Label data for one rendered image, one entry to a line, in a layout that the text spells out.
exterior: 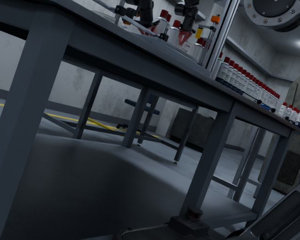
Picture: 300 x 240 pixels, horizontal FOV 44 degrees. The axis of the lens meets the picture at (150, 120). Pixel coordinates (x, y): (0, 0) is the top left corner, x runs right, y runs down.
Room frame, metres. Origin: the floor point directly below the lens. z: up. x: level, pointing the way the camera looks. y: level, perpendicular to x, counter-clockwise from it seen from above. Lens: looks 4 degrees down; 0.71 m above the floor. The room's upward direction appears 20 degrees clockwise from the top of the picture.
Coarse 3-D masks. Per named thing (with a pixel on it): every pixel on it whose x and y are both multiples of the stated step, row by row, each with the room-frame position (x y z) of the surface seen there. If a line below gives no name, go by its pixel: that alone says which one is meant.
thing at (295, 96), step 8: (296, 80) 5.66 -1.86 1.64; (296, 88) 5.61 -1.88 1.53; (288, 96) 5.68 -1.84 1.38; (296, 96) 5.59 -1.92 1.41; (288, 104) 5.62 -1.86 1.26; (296, 104) 5.56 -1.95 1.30; (272, 136) 5.70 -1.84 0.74; (296, 136) 5.44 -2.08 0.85; (272, 144) 5.64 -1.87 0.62; (296, 144) 5.41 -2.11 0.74; (288, 152) 5.45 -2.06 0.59; (296, 152) 5.38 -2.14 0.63; (264, 160) 5.68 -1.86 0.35; (288, 160) 5.42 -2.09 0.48; (296, 160) 5.34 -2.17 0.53; (280, 168) 5.46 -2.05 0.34; (288, 168) 5.39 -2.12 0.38; (296, 168) 5.31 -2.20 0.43; (280, 176) 5.43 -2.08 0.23; (288, 176) 5.36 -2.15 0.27; (296, 176) 5.30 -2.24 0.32; (280, 184) 5.41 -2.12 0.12; (288, 184) 5.34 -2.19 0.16; (296, 184) 5.27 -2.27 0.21; (288, 192) 5.31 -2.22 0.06
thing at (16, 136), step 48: (0, 0) 0.89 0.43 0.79; (48, 48) 0.77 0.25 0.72; (96, 48) 0.89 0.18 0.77; (48, 96) 0.80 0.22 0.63; (144, 96) 3.07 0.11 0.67; (192, 96) 1.30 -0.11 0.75; (0, 144) 0.77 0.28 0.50; (48, 144) 2.17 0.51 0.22; (96, 144) 2.71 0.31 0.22; (288, 144) 2.40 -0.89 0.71; (0, 192) 0.77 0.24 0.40; (48, 192) 1.39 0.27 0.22; (96, 192) 1.60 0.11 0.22; (144, 192) 1.89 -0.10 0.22; (192, 192) 1.59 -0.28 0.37
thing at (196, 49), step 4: (200, 40) 2.02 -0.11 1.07; (196, 44) 2.02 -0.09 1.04; (200, 44) 2.03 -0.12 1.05; (192, 48) 2.03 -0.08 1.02; (196, 48) 2.02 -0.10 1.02; (200, 48) 2.02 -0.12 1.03; (192, 52) 2.02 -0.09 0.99; (196, 52) 2.02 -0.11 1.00; (200, 52) 2.03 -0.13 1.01; (192, 56) 2.02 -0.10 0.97; (196, 56) 2.02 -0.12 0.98; (192, 60) 2.02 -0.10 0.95
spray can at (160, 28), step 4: (164, 12) 1.70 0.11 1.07; (168, 12) 1.72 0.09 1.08; (160, 16) 1.71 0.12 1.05; (164, 16) 1.71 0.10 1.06; (160, 20) 1.70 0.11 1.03; (164, 20) 1.70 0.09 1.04; (160, 24) 1.70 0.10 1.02; (164, 24) 1.70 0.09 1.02; (156, 28) 1.70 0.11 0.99; (160, 28) 1.70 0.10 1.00; (164, 28) 1.71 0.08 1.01; (156, 32) 1.70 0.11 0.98; (160, 32) 1.70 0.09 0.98
